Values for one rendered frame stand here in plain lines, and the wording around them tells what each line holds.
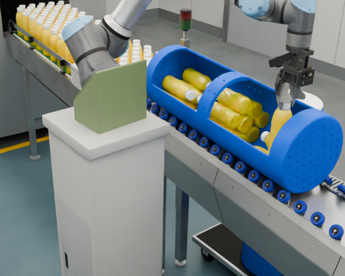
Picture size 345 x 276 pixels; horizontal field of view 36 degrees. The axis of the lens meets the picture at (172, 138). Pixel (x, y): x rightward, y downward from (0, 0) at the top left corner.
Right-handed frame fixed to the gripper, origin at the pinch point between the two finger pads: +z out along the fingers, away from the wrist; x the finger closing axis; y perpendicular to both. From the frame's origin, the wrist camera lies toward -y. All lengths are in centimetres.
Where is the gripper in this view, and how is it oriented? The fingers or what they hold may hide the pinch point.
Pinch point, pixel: (285, 103)
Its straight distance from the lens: 176.4
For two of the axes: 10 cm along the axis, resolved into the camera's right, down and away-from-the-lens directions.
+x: 8.4, -2.2, 4.9
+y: 5.4, 4.0, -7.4
